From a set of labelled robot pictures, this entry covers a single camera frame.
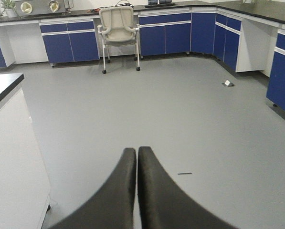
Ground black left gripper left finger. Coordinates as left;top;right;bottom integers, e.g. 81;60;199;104
51;148;137;229

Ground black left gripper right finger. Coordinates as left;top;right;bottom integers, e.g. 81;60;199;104
137;146;234;229

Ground white lab bench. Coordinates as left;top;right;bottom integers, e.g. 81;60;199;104
0;73;50;229

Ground floor socket box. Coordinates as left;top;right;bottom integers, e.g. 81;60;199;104
222;80;234;87

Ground blue lab cabinets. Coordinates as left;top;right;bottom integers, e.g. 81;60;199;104
0;0;285;111

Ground beige office chair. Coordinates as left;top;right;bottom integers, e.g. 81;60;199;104
97;6;140;74

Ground grey glove box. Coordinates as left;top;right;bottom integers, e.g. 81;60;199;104
15;0;74;16

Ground potted green plant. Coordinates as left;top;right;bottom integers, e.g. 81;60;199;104
0;0;18;18

